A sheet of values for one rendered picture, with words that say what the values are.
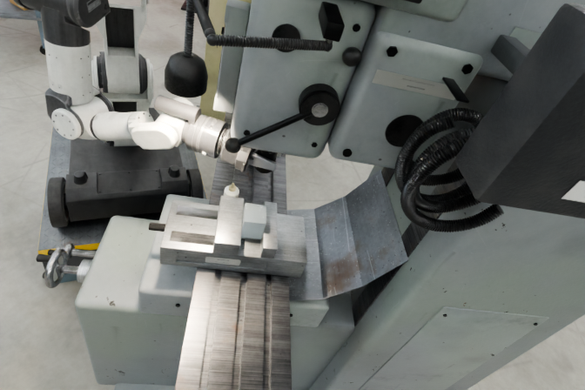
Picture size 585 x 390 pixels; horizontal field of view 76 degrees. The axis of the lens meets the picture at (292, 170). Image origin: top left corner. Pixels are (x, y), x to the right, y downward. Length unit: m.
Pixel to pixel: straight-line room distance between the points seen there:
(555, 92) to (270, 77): 0.40
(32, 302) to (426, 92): 1.87
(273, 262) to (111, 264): 0.51
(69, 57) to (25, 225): 1.51
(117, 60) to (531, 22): 1.18
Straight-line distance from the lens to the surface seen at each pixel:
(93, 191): 1.64
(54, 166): 2.06
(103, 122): 1.00
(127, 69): 1.44
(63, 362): 1.95
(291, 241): 0.97
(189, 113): 0.84
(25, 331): 2.05
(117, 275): 1.20
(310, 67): 0.63
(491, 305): 1.07
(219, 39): 0.47
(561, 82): 0.43
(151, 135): 0.88
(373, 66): 0.62
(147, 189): 1.64
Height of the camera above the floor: 1.77
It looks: 40 degrees down
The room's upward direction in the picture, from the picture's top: 18 degrees clockwise
